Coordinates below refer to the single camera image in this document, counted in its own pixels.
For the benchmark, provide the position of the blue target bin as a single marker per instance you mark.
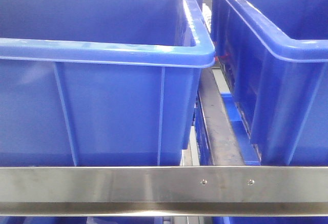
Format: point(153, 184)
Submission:
point(99, 82)

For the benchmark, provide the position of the blue neighbouring bin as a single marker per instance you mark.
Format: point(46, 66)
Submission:
point(274, 58)

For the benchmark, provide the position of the stainless steel shelf rack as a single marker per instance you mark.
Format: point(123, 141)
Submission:
point(226, 187)

